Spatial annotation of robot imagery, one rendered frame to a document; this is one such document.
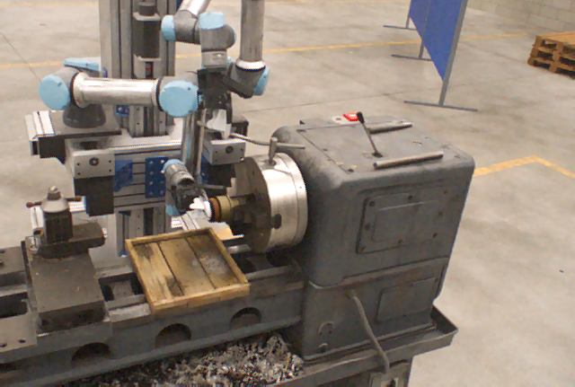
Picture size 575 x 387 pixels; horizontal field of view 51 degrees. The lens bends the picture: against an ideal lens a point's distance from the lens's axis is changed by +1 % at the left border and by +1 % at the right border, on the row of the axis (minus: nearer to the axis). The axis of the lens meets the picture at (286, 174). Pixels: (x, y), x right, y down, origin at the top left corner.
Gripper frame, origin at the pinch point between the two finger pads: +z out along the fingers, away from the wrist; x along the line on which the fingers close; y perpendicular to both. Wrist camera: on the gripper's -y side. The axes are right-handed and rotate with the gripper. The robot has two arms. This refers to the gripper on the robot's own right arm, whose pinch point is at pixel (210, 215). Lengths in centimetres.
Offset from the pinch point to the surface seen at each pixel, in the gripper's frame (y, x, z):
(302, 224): -25.9, -0.3, 11.9
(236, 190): -10.2, 4.7, -5.0
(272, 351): -22, -53, 9
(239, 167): -12.5, 10.5, -9.6
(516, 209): -287, -109, -123
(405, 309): -71, -42, 16
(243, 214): -9.2, 1.3, 3.9
